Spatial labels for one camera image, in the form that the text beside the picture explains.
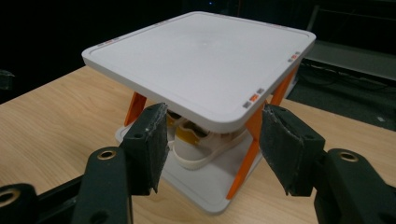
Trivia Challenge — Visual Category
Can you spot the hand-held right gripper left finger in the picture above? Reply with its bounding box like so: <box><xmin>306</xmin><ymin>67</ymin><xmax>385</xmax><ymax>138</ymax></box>
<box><xmin>119</xmin><ymin>102</ymin><xmax>171</xmax><ymax>197</ymax></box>

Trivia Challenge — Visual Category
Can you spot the white sneaker with yellow heel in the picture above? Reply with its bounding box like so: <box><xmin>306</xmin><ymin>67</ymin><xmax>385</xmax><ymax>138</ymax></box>
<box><xmin>165</xmin><ymin>109</ymin><xmax>185</xmax><ymax>129</ymax></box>
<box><xmin>170</xmin><ymin>119</ymin><xmax>250</xmax><ymax>171</ymax></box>

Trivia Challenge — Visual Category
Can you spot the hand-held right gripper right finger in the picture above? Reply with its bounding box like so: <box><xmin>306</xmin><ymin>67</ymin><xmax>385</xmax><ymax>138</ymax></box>
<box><xmin>258</xmin><ymin>104</ymin><xmax>327</xmax><ymax>198</ymax></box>

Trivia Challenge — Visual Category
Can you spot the white rack with orange legs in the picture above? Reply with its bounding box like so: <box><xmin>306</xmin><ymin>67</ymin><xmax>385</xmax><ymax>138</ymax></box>
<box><xmin>80</xmin><ymin>10</ymin><xmax>318</xmax><ymax>217</ymax></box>

